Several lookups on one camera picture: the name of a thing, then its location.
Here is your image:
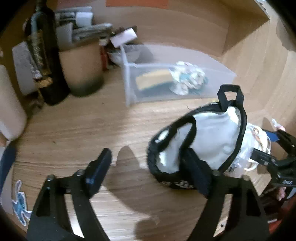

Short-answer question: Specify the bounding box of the white drawstring pouch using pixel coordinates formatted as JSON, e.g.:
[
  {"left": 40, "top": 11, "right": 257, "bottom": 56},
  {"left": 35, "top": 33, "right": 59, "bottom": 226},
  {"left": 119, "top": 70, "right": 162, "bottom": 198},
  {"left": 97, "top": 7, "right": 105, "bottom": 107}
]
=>
[{"left": 226, "top": 123, "right": 271, "bottom": 177}]

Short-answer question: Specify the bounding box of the black purse with chain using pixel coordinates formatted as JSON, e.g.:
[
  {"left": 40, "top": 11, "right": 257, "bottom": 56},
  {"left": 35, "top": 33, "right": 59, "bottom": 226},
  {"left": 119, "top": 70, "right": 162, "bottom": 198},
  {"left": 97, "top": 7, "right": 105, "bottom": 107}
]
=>
[{"left": 147, "top": 84, "right": 247, "bottom": 189}]

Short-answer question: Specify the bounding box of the floral patterned cloth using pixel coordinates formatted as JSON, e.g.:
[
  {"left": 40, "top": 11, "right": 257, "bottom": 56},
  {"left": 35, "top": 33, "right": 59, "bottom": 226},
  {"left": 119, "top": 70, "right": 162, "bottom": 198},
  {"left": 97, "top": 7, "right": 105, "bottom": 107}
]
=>
[{"left": 169, "top": 61, "right": 208, "bottom": 96}]

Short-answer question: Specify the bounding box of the yellow green sponge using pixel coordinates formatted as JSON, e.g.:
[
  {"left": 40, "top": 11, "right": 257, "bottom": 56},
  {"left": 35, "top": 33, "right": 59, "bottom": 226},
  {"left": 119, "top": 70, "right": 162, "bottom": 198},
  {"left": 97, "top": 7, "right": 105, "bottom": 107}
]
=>
[{"left": 133, "top": 69, "right": 174, "bottom": 98}]

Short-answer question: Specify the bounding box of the person's hand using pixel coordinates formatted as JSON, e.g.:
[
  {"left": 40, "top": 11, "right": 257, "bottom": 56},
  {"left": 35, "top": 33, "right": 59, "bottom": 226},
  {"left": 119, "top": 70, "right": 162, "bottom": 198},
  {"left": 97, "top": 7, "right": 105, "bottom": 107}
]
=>
[{"left": 276, "top": 187, "right": 286, "bottom": 201}]

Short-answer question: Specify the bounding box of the white plastic clip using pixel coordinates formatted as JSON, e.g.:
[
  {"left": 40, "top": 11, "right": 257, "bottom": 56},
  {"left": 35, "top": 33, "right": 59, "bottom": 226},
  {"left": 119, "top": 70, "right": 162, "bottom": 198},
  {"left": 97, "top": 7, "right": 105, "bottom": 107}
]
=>
[{"left": 271, "top": 118, "right": 286, "bottom": 132}]

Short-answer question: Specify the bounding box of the blue cartoon sticker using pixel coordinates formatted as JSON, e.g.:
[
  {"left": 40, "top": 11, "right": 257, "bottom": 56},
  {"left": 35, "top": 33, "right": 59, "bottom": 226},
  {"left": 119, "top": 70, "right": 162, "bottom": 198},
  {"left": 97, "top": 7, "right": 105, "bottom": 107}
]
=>
[{"left": 12, "top": 180, "right": 32, "bottom": 226}]

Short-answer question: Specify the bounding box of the white blue carton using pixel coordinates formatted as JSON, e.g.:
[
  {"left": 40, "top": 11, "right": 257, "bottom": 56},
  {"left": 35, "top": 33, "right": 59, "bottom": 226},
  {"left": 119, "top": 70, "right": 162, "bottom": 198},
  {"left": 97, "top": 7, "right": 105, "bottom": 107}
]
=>
[{"left": 1, "top": 142, "right": 16, "bottom": 215}]

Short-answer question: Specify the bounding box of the pink mug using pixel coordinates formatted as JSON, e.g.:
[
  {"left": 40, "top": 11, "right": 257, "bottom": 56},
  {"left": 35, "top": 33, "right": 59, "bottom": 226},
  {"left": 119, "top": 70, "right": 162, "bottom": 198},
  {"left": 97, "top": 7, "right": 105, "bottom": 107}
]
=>
[{"left": 0, "top": 65, "right": 27, "bottom": 141}]

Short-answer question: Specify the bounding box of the dark wine bottle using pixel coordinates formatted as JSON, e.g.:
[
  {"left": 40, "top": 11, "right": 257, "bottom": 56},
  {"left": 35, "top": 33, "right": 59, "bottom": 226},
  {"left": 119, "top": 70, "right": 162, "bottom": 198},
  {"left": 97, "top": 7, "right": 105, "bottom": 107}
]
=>
[{"left": 31, "top": 1, "right": 70, "bottom": 105}]

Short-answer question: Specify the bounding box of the translucent plastic storage box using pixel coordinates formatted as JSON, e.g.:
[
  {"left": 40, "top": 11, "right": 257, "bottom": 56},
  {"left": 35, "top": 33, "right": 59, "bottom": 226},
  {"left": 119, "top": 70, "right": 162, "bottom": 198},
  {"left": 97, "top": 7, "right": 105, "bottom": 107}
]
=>
[{"left": 120, "top": 45, "right": 236, "bottom": 106}]

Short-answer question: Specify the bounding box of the brown cardboard box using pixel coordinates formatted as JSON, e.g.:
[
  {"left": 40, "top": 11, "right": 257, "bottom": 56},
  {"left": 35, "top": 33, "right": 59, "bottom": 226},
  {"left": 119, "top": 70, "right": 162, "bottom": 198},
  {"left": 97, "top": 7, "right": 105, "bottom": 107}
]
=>
[{"left": 59, "top": 41, "right": 104, "bottom": 97}]

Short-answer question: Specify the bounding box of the white bowl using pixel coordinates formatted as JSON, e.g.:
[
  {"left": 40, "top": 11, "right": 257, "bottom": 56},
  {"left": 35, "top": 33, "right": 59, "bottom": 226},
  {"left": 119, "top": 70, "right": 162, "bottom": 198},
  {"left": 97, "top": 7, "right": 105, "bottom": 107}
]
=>
[{"left": 107, "top": 45, "right": 142, "bottom": 67}]

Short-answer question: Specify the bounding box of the orange sticky note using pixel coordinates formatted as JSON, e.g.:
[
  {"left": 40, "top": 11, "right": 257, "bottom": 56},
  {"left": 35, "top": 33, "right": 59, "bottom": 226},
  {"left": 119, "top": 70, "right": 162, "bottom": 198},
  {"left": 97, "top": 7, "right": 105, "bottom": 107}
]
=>
[{"left": 106, "top": 0, "right": 169, "bottom": 9}]

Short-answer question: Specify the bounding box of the small white box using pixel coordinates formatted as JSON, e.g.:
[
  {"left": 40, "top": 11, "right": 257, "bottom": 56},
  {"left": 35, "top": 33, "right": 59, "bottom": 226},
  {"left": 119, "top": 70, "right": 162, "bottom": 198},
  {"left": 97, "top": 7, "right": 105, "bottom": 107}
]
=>
[{"left": 110, "top": 28, "right": 137, "bottom": 48}]

